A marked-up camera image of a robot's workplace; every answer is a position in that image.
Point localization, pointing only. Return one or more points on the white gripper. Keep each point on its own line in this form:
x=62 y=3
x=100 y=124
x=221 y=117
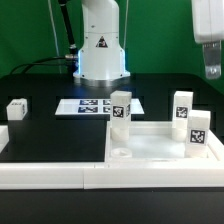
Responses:
x=208 y=26

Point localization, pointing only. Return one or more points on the white square tabletop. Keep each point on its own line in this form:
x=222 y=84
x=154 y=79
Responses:
x=152 y=142

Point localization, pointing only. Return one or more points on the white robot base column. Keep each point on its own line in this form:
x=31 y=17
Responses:
x=101 y=60

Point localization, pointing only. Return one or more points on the white U-shaped obstacle fence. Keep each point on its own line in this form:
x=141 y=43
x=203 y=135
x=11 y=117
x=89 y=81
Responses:
x=96 y=175

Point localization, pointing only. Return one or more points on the white base tag plate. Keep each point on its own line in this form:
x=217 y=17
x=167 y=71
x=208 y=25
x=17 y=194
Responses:
x=93 y=107

